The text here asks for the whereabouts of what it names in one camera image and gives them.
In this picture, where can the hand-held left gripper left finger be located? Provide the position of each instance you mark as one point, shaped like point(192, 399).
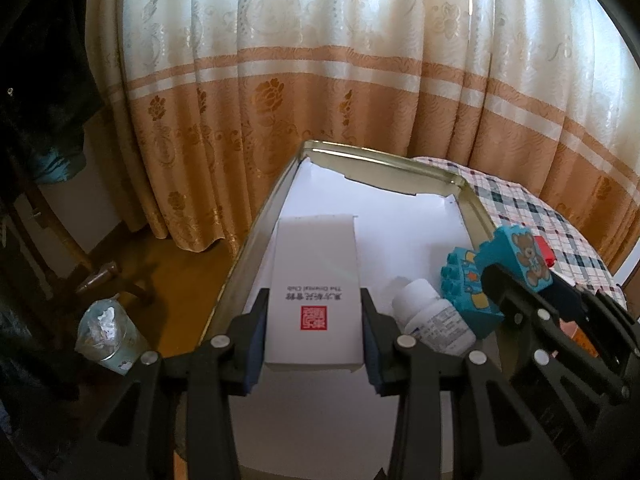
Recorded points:
point(255, 347)

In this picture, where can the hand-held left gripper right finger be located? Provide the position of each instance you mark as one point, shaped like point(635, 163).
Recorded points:
point(372, 355)

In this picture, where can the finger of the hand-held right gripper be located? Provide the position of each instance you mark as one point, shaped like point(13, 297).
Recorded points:
point(600, 315)
point(520, 305)

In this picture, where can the teal bear toy block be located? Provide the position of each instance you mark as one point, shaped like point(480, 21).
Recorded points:
point(525, 255)

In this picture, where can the white carton with red seal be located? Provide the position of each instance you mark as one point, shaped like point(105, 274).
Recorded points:
point(310, 280)

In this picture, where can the metal tin tray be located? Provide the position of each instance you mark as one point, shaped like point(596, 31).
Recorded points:
point(280, 200)

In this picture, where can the red toy block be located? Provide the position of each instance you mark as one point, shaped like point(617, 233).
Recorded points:
point(545, 252)

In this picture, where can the white pill bottle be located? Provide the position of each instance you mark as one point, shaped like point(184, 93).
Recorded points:
point(430, 315)

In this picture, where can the plaid cloth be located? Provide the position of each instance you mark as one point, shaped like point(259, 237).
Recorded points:
point(525, 200)

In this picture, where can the white paper liner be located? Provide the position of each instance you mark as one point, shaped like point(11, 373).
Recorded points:
point(410, 225)

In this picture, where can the bin with clear plastic bag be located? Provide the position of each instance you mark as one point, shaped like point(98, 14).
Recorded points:
point(107, 330)

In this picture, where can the wooden stand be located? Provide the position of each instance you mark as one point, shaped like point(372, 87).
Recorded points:
point(100, 272)

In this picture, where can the teal cloth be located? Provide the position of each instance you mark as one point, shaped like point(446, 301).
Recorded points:
point(55, 167)

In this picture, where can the cream and orange curtain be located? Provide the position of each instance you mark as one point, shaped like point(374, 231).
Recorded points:
point(325, 60)

